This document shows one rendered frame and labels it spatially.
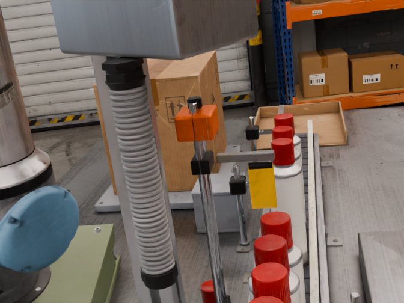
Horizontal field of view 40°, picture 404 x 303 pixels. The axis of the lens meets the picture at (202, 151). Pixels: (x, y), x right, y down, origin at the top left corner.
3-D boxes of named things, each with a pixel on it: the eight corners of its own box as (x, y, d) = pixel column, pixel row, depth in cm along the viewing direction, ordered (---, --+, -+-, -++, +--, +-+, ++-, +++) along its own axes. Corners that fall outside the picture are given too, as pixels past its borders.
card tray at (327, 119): (347, 145, 148) (346, 131, 147) (251, 150, 153) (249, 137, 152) (340, 113, 176) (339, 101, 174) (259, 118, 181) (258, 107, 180)
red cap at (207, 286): (205, 310, 87) (202, 293, 86) (201, 298, 90) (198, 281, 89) (225, 305, 88) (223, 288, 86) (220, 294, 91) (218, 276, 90)
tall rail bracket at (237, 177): (275, 248, 102) (267, 166, 97) (236, 249, 104) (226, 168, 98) (275, 239, 105) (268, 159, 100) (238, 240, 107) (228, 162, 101)
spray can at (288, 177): (308, 270, 85) (299, 145, 78) (275, 270, 86) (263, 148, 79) (308, 252, 90) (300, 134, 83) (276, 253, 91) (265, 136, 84)
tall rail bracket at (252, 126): (281, 183, 130) (275, 116, 124) (250, 184, 131) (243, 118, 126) (282, 177, 133) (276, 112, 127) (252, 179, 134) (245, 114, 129)
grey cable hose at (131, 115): (175, 291, 50) (136, 62, 43) (137, 291, 50) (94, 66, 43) (183, 270, 53) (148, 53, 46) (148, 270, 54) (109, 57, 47)
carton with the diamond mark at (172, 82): (213, 190, 126) (198, 74, 117) (113, 195, 130) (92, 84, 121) (227, 145, 154) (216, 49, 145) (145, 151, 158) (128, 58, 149)
